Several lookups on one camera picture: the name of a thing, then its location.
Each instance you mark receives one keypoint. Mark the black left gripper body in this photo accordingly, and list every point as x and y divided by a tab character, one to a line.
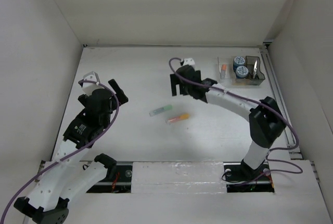
106	120

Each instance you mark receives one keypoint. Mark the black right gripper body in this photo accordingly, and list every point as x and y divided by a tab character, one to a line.
189	89

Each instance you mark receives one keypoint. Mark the orange capped glue stick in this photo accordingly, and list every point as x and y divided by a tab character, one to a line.
223	71

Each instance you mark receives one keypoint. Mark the blue tape roll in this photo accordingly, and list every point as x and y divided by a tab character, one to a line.
239	61
241	72

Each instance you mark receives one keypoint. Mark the black handled scissors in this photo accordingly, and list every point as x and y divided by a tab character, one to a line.
255	69

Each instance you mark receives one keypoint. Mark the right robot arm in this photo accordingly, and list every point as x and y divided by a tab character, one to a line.
263	116

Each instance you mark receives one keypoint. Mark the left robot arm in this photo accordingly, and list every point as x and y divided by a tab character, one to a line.
50	200

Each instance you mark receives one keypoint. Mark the orange yellow highlighter marker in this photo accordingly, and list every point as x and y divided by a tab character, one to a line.
178	118

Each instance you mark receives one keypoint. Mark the green highlighter marker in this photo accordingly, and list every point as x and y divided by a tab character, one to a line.
160	110

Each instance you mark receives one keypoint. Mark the three compartment desk organizer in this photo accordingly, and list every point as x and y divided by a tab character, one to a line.
230	76

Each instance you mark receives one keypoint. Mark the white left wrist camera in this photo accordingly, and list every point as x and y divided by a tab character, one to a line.
90	82

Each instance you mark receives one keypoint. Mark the aluminium side rail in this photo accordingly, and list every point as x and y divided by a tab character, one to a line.
271	77

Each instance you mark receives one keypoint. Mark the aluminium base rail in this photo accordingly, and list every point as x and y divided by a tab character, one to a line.
209	177

